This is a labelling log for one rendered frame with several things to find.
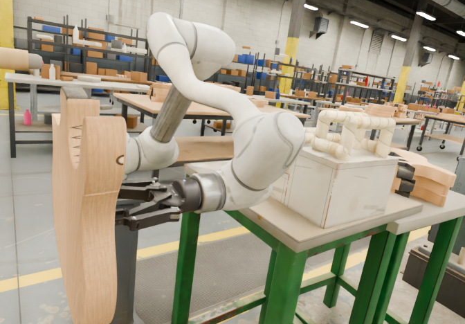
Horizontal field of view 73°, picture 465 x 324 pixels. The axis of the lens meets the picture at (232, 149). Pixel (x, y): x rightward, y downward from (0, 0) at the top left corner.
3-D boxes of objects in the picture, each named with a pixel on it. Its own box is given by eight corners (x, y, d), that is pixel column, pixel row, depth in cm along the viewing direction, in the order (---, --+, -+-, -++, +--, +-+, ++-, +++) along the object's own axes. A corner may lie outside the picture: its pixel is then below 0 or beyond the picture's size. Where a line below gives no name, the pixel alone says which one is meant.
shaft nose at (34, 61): (28, 59, 48) (27, 50, 50) (28, 71, 50) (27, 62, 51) (43, 60, 50) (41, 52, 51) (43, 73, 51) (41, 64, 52)
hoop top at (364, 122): (351, 130, 74) (354, 117, 73) (340, 127, 77) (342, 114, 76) (396, 130, 85) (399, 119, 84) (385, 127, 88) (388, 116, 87)
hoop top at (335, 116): (324, 123, 80) (326, 111, 80) (315, 120, 83) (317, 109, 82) (369, 124, 92) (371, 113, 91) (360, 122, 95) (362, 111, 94)
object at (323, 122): (318, 151, 82) (325, 117, 80) (309, 149, 85) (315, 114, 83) (326, 151, 84) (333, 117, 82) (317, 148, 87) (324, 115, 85)
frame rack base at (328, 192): (324, 230, 77) (340, 163, 73) (282, 205, 89) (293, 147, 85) (385, 214, 93) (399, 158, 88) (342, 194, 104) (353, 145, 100)
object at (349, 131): (344, 161, 76) (352, 123, 74) (333, 157, 78) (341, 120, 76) (351, 160, 78) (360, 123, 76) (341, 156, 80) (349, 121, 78)
